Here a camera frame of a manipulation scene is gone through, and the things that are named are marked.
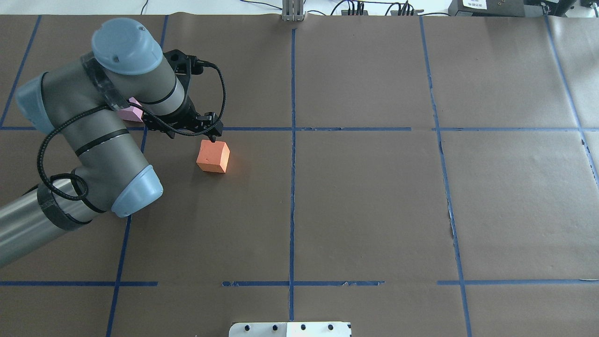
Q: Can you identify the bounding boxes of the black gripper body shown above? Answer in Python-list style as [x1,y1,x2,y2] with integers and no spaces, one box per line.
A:
[142,97,224,139]

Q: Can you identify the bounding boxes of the orange foam cube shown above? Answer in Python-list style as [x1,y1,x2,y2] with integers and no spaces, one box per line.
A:
[196,140,230,174]

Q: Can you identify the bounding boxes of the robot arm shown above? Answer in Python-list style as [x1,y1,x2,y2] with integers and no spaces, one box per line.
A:
[0,18,224,266]

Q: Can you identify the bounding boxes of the pink foam cube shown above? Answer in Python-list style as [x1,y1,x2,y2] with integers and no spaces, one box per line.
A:
[117,97,143,123]

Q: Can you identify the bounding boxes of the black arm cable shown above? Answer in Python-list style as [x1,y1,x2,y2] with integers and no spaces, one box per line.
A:
[37,59,227,202]

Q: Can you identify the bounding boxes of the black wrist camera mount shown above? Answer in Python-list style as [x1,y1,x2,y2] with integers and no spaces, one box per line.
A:
[163,49,204,96]

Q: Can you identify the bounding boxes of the aluminium frame post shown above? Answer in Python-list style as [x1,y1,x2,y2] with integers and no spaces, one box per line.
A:
[282,0,306,22]

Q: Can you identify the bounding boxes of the white pedestal column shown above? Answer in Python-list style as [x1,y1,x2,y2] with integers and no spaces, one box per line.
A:
[228,321,352,337]

